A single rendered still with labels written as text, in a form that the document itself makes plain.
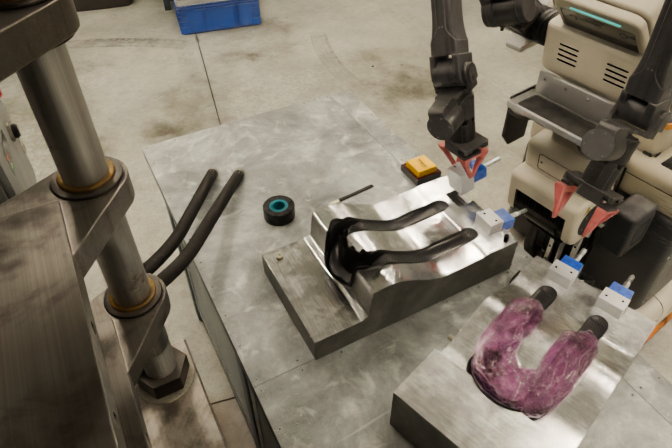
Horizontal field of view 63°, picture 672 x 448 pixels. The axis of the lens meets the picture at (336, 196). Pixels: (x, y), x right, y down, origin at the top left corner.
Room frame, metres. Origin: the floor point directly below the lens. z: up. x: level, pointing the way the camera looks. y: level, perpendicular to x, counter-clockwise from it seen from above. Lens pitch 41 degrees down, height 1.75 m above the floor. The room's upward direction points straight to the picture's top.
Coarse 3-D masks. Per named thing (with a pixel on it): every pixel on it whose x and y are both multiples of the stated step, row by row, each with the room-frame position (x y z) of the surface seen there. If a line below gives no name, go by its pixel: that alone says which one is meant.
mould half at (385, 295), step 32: (416, 192) 1.00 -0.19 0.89; (448, 192) 1.00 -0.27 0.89; (320, 224) 0.85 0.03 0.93; (416, 224) 0.90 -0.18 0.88; (448, 224) 0.89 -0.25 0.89; (288, 256) 0.82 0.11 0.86; (320, 256) 0.82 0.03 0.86; (448, 256) 0.80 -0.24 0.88; (480, 256) 0.79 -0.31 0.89; (512, 256) 0.83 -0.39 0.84; (288, 288) 0.73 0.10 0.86; (320, 288) 0.73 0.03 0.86; (352, 288) 0.72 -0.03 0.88; (384, 288) 0.67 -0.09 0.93; (416, 288) 0.71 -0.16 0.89; (448, 288) 0.75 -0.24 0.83; (320, 320) 0.65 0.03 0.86; (352, 320) 0.65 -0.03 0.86; (384, 320) 0.68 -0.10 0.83; (320, 352) 0.61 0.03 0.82
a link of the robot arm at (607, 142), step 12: (612, 108) 0.86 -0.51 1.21; (612, 120) 0.82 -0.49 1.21; (660, 120) 0.80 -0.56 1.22; (588, 132) 0.80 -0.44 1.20; (600, 132) 0.78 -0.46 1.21; (612, 132) 0.77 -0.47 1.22; (624, 132) 0.79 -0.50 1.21; (636, 132) 0.80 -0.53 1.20; (648, 132) 0.80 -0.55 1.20; (660, 132) 0.81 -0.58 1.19; (588, 144) 0.78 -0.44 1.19; (600, 144) 0.77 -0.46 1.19; (612, 144) 0.76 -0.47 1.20; (624, 144) 0.78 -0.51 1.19; (588, 156) 0.77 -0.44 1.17; (600, 156) 0.76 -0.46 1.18; (612, 156) 0.76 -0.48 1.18
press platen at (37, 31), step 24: (0, 0) 0.54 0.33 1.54; (24, 0) 0.54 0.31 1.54; (48, 0) 0.56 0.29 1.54; (72, 0) 0.59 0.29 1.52; (0, 24) 0.50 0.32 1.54; (24, 24) 0.51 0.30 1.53; (48, 24) 0.54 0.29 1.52; (72, 24) 0.57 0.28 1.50; (0, 48) 0.48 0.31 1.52; (24, 48) 0.50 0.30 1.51; (48, 48) 0.53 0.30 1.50; (0, 72) 0.47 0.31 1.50
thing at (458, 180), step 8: (472, 160) 1.02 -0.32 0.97; (496, 160) 1.02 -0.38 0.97; (448, 168) 0.99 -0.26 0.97; (456, 168) 0.99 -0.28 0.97; (472, 168) 0.99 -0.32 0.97; (480, 168) 0.99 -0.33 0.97; (448, 176) 0.99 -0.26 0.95; (456, 176) 0.97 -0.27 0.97; (464, 176) 0.96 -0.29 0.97; (480, 176) 0.98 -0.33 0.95; (456, 184) 0.97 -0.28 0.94; (464, 184) 0.95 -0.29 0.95; (472, 184) 0.96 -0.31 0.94; (464, 192) 0.95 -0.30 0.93
